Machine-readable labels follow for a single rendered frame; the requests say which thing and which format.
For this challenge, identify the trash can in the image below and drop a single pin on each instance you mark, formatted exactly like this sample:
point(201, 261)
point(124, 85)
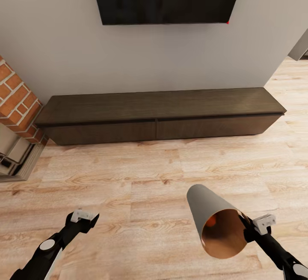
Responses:
point(226, 239)

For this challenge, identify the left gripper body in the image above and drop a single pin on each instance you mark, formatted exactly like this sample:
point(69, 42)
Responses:
point(82, 226)

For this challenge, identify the wood fireplace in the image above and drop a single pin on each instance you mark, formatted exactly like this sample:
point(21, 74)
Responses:
point(18, 156)

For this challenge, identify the can of soda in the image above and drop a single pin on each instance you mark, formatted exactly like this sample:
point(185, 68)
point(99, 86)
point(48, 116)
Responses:
point(211, 223)

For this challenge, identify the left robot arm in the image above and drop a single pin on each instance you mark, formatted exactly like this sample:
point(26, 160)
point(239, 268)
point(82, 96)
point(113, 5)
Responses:
point(47, 255)

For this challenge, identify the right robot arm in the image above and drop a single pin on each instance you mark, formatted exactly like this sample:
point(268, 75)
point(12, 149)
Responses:
point(260, 231)

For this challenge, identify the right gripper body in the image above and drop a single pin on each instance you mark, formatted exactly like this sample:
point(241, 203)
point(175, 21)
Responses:
point(265, 241)

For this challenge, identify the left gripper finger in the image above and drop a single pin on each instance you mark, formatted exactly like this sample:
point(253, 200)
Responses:
point(93, 221)

